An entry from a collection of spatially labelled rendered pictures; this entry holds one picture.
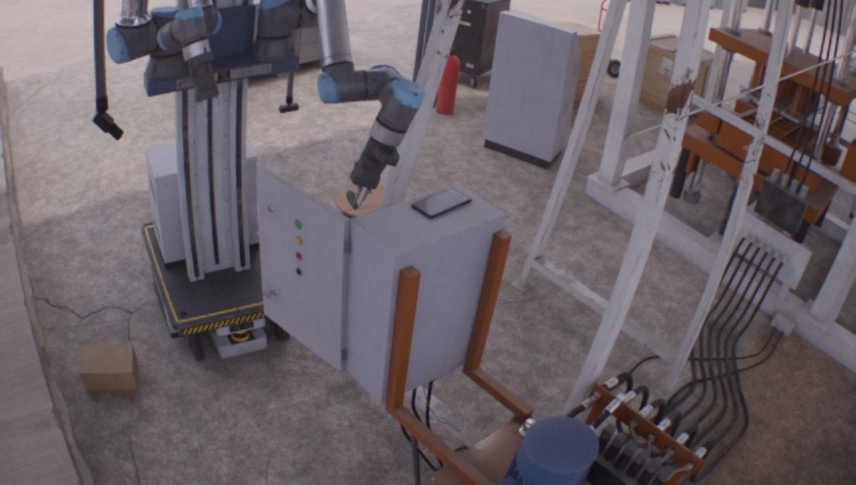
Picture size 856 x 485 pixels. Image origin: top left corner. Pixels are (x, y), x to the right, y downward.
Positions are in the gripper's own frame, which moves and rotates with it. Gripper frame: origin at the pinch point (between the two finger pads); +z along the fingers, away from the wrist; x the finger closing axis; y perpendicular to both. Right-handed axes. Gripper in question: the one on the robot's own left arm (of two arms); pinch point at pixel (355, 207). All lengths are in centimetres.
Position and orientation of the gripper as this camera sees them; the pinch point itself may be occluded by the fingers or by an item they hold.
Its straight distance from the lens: 181.2
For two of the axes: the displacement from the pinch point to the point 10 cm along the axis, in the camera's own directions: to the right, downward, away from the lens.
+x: -8.5, -2.0, -4.9
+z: -4.3, 8.0, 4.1
